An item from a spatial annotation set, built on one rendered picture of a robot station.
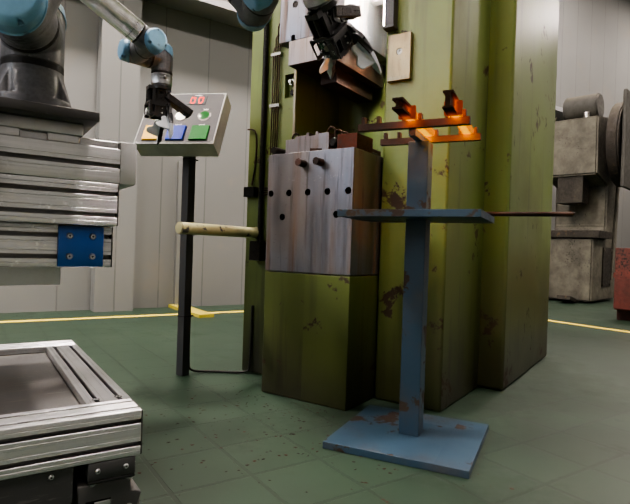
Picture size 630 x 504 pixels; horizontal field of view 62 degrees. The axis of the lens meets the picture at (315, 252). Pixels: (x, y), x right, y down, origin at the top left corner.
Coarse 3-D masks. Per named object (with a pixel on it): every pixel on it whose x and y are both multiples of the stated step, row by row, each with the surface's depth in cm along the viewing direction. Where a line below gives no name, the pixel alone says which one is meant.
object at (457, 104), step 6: (444, 90) 127; (450, 90) 127; (450, 96) 127; (456, 96) 131; (444, 102) 135; (450, 102) 127; (456, 102) 134; (462, 102) 134; (444, 108) 128; (450, 108) 127; (456, 108) 134; (462, 108) 134; (444, 114) 135; (450, 114) 133; (456, 114) 133; (462, 114) 134; (462, 126) 150; (468, 126) 151; (462, 132) 157; (468, 132) 157
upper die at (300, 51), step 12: (312, 36) 197; (300, 48) 200; (300, 60) 200; (312, 60) 197; (336, 60) 195; (348, 60) 202; (312, 72) 210; (348, 72) 208; (360, 72) 210; (372, 72) 218; (372, 84) 222
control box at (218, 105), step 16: (176, 96) 220; (192, 96) 219; (208, 96) 218; (224, 96) 217; (176, 112) 215; (224, 112) 216; (144, 128) 213; (224, 128) 216; (144, 144) 209; (160, 144) 208; (176, 144) 207; (192, 144) 206; (208, 144) 205
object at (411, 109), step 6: (396, 102) 132; (402, 102) 134; (396, 108) 132; (402, 108) 131; (408, 108) 139; (414, 108) 139; (402, 114) 137; (408, 114) 137; (414, 114) 139; (408, 120) 145; (420, 132) 159; (426, 132) 159; (432, 132) 162
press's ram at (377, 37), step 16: (288, 0) 203; (352, 0) 193; (368, 0) 203; (288, 16) 203; (368, 16) 204; (288, 32) 203; (304, 32) 199; (368, 32) 204; (384, 32) 215; (288, 48) 210; (384, 48) 216; (384, 64) 224
